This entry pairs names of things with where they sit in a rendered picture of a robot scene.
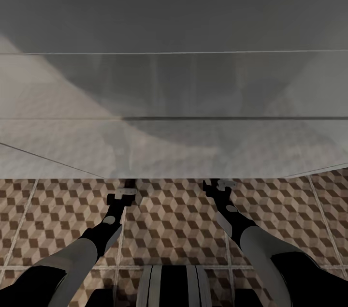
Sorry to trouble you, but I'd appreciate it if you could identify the mousetrap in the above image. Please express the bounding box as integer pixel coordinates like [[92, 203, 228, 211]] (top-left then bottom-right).
[[211, 178, 220, 186], [124, 178, 136, 189]]

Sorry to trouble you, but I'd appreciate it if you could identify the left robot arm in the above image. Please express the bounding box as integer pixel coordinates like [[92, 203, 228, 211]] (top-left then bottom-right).
[[0, 188, 137, 307]]

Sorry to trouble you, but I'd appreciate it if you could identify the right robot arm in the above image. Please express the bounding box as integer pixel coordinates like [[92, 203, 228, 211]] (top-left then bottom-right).
[[203, 180, 348, 307]]

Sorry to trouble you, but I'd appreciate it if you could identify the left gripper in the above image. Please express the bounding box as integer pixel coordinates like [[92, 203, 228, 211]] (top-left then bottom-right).
[[107, 193, 135, 211]]

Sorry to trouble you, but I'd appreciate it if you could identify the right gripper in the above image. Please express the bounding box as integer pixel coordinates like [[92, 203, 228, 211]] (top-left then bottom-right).
[[203, 180, 232, 203]]

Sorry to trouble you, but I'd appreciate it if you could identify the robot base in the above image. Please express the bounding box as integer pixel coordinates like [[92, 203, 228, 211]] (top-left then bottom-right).
[[86, 288, 262, 307]]

